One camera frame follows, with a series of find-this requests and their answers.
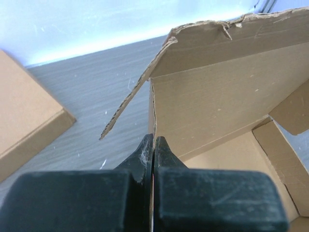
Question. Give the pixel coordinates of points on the brown cardboard box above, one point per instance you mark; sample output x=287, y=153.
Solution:
x=224, y=92
x=30, y=117

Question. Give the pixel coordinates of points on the closed brown cardboard box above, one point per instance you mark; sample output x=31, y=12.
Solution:
x=30, y=117

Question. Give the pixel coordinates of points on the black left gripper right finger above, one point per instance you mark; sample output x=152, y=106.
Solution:
x=164, y=157

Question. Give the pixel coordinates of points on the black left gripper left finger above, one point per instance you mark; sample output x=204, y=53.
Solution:
x=139, y=163

